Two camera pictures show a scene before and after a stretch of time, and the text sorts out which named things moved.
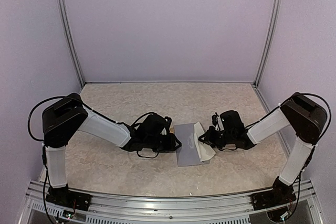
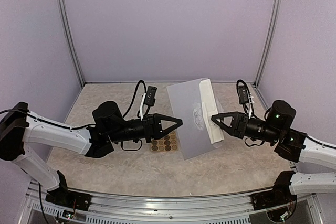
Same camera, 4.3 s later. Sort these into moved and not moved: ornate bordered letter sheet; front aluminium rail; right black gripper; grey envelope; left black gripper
Moved: left black gripper; grey envelope; ornate bordered letter sheet; right black gripper
Not moved: front aluminium rail
